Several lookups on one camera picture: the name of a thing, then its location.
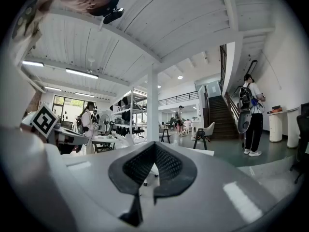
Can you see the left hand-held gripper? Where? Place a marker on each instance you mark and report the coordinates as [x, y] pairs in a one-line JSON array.
[[44, 120]]

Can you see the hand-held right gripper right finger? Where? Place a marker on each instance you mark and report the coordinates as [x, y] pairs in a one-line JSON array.
[[217, 178]]

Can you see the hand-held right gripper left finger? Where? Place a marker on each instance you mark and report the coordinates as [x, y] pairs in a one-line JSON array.
[[96, 178]]

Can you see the white black-legged side table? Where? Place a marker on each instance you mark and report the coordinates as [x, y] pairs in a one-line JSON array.
[[106, 139]]

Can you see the white ceiling tube light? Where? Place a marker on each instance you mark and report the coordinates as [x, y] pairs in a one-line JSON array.
[[84, 94], [33, 63], [52, 88], [82, 73]]

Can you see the white shell chair black legs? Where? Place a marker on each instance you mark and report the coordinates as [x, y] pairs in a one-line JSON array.
[[208, 129]]

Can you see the white metal shelving rack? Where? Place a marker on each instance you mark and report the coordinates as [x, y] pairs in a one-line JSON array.
[[128, 115]]

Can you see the dark wooden staircase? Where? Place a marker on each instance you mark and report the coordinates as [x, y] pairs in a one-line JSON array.
[[222, 120]]

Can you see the black trestle stand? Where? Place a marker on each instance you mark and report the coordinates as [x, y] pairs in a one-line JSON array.
[[166, 134]]

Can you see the white round-legged counter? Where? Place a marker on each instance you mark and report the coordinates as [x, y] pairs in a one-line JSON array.
[[275, 127]]

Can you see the white square pillar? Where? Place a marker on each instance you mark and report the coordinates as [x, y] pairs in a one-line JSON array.
[[152, 105]]

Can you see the black mezzanine railing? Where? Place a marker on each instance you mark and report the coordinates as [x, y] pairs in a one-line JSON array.
[[178, 99]]

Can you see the orange black tool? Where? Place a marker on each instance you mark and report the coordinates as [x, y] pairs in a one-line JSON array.
[[276, 108]]

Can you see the black office chair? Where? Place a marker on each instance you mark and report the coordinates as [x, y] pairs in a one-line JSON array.
[[303, 134]]

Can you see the person's khaki vest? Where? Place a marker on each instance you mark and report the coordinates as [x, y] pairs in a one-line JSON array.
[[26, 20]]

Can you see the standing pedestal fan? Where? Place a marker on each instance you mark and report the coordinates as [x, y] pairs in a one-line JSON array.
[[104, 121]]

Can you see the black head-mounted camera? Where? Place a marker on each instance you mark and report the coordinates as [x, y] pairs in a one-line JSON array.
[[113, 16]]

